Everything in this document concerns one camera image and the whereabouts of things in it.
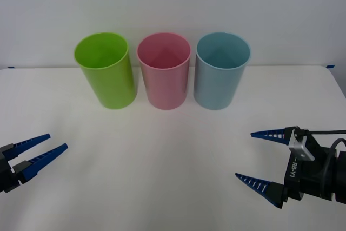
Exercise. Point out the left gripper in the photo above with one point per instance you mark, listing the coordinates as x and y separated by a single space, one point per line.
5 177

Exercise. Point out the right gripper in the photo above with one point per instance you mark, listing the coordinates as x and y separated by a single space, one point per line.
305 178

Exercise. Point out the pale blue plastic bin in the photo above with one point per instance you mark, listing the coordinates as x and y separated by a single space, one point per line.
216 87

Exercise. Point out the green plastic bin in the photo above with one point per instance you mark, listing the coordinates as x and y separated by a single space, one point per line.
113 85

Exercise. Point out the pink plastic bin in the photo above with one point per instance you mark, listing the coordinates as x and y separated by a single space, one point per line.
165 87

